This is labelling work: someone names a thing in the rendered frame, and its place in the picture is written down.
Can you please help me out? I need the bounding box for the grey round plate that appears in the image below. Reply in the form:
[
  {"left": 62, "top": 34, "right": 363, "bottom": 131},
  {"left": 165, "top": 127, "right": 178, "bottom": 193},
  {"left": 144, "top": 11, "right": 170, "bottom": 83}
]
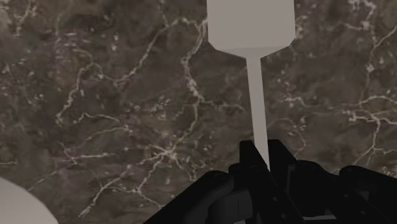
[{"left": 0, "top": 176, "right": 60, "bottom": 224}]

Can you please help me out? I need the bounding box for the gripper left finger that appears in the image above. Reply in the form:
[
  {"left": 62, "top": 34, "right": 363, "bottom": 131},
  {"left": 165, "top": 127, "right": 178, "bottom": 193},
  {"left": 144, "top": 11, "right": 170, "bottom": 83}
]
[{"left": 143, "top": 139, "right": 303, "bottom": 224}]

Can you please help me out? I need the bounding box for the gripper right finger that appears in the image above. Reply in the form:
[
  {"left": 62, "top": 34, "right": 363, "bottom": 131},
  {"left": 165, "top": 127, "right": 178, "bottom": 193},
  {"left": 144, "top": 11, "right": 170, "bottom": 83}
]
[{"left": 267, "top": 139, "right": 397, "bottom": 224}]

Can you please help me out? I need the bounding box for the grey spatula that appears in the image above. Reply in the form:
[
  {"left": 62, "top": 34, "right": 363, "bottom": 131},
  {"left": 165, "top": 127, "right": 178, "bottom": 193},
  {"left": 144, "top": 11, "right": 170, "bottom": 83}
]
[{"left": 206, "top": 0, "right": 296, "bottom": 172}]

